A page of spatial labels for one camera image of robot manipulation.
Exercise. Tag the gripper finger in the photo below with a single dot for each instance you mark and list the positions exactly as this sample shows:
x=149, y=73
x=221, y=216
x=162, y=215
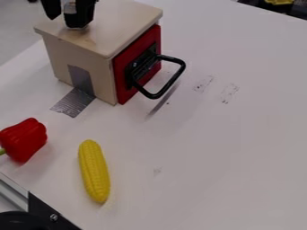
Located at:
x=50, y=8
x=82, y=15

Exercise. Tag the cabinet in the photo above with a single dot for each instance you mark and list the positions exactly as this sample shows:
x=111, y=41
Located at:
x=80, y=51

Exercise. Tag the grey tape strip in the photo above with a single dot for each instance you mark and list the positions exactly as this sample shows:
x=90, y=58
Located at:
x=76, y=95

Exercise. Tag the red toy pepper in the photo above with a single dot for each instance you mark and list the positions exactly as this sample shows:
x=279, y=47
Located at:
x=23, y=140

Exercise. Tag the yellow toy corn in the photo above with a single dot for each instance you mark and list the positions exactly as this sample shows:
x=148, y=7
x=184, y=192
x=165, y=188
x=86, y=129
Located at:
x=94, y=171

